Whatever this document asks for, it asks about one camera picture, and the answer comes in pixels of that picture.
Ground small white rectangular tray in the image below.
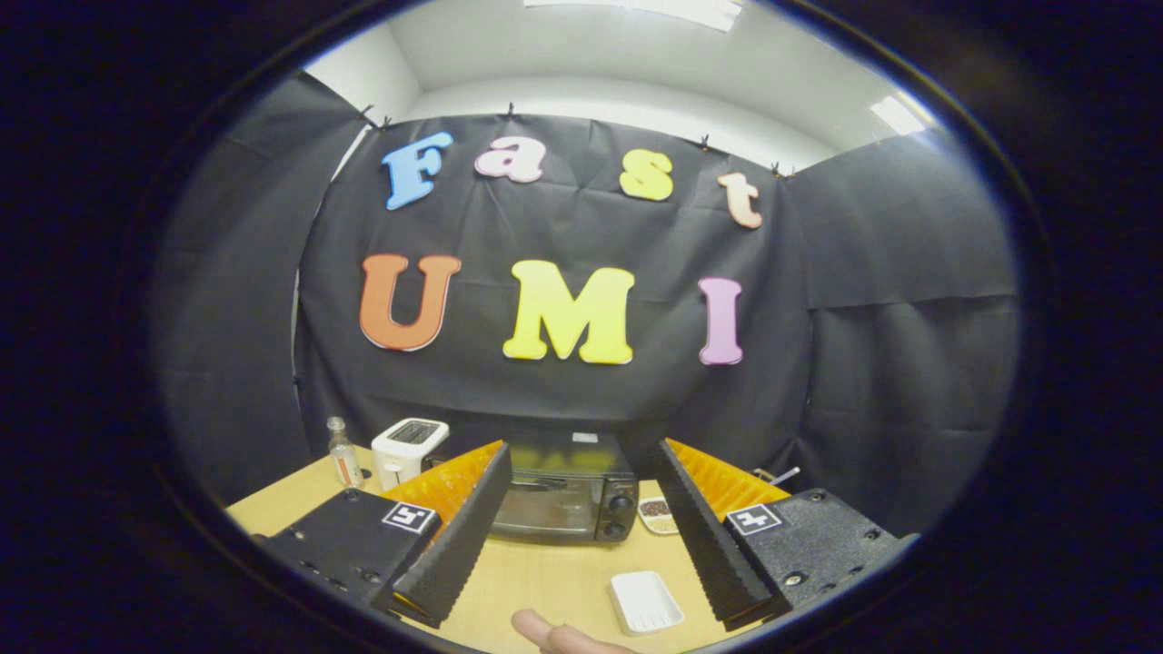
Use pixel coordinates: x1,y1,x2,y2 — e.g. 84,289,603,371
609,570,685,636

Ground clear glass bottle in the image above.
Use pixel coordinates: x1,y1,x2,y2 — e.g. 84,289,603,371
326,416,364,489

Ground white divided dish of beans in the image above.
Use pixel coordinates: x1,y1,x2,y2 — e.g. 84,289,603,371
637,496,681,536

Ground black toaster oven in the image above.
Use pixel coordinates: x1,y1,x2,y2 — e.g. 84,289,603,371
489,431,640,544

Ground small ceiling light panel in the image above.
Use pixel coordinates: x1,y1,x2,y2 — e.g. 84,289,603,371
870,94,928,137

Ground white bread toaster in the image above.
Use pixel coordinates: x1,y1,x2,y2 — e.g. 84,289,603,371
371,418,451,492

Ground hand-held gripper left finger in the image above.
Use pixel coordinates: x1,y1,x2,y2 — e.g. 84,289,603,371
254,441,512,630

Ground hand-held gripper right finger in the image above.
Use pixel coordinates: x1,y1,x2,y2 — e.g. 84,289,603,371
656,439,919,632

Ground large ceiling light panel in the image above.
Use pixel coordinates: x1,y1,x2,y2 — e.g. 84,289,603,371
524,0,744,33

